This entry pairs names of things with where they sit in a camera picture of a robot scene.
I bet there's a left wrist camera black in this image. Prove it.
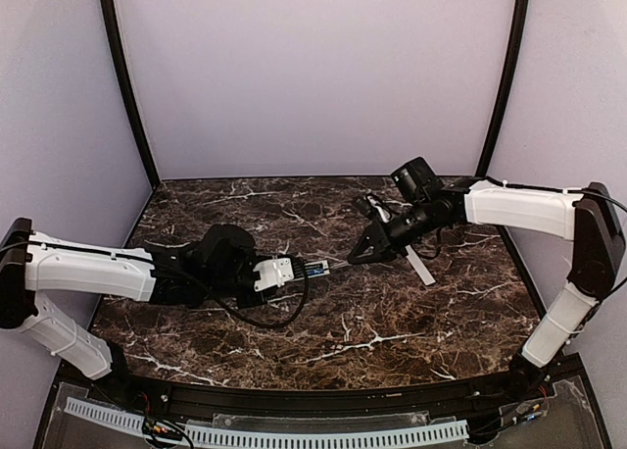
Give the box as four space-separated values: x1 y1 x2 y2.
253 256 306 292

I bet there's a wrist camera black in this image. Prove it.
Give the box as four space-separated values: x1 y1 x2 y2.
352 193 398 224
253 256 306 292

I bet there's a clear handled tester screwdriver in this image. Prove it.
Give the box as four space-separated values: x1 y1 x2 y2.
329 260 350 270

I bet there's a white slotted cable duct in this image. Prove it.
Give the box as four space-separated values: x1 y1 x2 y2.
64 397 469 448

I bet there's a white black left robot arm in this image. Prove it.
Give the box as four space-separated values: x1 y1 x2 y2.
1 218 293 380

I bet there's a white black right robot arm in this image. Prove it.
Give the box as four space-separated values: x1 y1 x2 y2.
347 157 626 369

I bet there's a black front mounting rail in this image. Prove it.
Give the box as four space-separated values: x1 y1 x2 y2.
111 374 514 420

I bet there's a black corner frame post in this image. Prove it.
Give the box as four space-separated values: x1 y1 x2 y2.
99 0 161 190

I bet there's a white remote battery cover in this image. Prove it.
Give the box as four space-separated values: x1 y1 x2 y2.
406 246 436 286

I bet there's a black right corner post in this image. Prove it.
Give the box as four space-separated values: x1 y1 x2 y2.
475 0 529 176

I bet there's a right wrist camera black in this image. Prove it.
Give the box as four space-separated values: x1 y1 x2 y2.
352 193 398 224

